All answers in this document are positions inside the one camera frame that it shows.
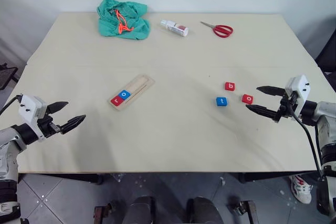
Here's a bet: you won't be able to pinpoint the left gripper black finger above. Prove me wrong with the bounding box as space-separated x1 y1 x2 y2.
59 114 87 135
47 101 70 116

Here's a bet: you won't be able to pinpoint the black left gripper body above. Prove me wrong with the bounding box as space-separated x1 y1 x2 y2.
36 115 64 138

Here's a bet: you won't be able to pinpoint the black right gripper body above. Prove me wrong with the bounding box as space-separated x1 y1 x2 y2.
271 91 299 124

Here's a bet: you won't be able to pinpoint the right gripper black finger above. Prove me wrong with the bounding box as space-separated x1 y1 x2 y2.
256 85 286 98
245 104 279 122

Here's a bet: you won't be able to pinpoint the blue letter tile t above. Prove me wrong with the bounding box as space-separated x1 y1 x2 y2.
216 96 229 108

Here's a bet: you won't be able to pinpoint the red letter tile r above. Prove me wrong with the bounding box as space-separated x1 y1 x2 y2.
110 95 124 107

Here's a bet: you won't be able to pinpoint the blue letter tile o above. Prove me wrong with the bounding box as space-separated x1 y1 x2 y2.
118 89 132 101

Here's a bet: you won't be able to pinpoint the wooden letter tray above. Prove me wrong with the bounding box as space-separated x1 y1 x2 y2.
107 73 155 112

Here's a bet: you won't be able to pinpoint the black metal stand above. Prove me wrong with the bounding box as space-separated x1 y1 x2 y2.
0 62 19 91

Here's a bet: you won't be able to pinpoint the white and red sneaker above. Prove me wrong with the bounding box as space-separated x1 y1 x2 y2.
288 174 313 205

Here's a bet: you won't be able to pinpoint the crumpled green cloth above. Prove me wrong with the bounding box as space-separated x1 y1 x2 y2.
96 0 152 41

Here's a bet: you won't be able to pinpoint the white plastic bottle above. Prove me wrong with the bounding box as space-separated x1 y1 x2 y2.
160 19 190 38

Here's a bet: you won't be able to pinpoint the dark rounded shape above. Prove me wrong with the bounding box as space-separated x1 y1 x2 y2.
186 196 220 224

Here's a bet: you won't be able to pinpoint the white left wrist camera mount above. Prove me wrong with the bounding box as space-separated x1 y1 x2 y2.
19 94 49 140

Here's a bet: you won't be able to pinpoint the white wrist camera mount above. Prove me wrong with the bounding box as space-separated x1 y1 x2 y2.
285 74 311 115
19 94 49 140

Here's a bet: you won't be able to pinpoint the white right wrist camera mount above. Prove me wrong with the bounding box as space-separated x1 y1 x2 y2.
285 74 311 115

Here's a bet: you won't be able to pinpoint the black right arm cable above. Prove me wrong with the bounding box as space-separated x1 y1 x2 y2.
287 100 326 183

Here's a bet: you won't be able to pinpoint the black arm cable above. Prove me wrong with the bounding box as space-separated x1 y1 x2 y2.
0 94 23 116
287 100 326 183

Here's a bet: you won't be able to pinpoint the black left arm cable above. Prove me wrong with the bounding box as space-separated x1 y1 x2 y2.
0 94 23 116

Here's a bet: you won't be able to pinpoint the black table frame bar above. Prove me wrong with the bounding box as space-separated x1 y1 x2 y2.
237 171 318 184

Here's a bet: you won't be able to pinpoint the red handled scissors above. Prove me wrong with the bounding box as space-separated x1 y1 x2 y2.
201 21 234 38

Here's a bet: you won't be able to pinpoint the rusty metal base bracket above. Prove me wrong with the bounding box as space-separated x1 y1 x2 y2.
228 200 263 224
93 204 111 224

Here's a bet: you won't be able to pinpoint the orange cord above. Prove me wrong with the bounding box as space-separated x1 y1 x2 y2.
114 9 134 35

